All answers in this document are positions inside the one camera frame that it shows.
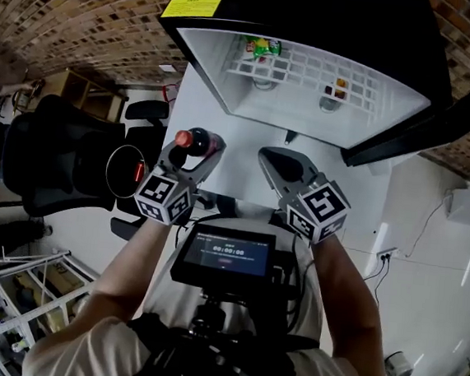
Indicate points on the white table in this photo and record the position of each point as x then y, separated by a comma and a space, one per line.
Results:
237, 162

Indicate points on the person's white shirt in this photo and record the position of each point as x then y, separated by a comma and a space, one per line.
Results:
90, 355

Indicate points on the black mini fridge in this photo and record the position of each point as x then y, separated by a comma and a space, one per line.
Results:
317, 17

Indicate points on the white metal rack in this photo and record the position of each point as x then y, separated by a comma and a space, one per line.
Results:
13, 298

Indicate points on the person's left forearm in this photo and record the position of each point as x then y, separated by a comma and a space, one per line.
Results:
132, 268

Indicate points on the red-capped cola bottle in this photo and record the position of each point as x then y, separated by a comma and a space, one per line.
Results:
200, 142

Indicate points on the white wall socket plate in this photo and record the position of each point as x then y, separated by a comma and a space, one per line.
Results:
167, 68

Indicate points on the white power strip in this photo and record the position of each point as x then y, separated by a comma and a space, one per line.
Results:
387, 254

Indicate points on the person's right forearm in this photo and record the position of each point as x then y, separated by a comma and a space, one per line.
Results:
340, 296

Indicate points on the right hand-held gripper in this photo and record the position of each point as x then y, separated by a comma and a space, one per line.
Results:
319, 209

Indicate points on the white bucket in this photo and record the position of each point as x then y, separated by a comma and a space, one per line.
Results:
399, 366

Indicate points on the yellow fridge sticker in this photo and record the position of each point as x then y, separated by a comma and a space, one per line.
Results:
190, 7

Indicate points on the green snack bag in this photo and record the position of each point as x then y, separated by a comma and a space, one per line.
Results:
262, 47

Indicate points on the black fridge door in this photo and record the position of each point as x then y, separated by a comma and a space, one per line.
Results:
439, 128

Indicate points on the orange-capped tea bottle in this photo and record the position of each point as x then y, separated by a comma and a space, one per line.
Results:
335, 95

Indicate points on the black chest camera rig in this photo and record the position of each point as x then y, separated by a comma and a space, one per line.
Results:
219, 355

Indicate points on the wooden shelf unit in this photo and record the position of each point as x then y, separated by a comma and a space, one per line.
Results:
83, 94

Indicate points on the black mesh office chair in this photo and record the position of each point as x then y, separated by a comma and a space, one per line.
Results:
56, 157

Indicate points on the chest-mounted monitor screen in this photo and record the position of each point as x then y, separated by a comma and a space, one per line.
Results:
226, 256

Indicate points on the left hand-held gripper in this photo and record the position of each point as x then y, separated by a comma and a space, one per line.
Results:
161, 196

